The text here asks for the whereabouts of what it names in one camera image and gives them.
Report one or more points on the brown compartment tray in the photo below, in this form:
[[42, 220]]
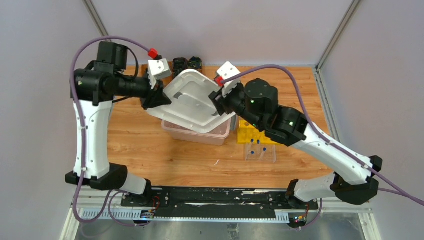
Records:
[[144, 73]]

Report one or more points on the yellow test tube rack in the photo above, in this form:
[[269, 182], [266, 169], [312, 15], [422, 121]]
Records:
[[246, 132]]

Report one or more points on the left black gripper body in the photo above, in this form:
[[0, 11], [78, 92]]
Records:
[[149, 96]]

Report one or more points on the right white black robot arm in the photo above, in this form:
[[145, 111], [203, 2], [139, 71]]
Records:
[[352, 179]]

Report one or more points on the clear well plate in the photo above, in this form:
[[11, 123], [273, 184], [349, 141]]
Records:
[[270, 155]]

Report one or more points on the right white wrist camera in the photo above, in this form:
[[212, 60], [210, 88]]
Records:
[[227, 71]]

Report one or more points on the white plastic lid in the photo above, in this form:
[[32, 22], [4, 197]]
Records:
[[191, 107]]

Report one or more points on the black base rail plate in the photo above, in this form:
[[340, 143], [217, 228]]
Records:
[[216, 203]]

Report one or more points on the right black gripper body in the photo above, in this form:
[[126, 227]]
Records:
[[234, 102]]

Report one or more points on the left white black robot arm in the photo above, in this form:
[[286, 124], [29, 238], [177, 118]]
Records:
[[94, 90]]

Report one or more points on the pink plastic bin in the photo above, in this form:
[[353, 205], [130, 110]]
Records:
[[215, 137]]

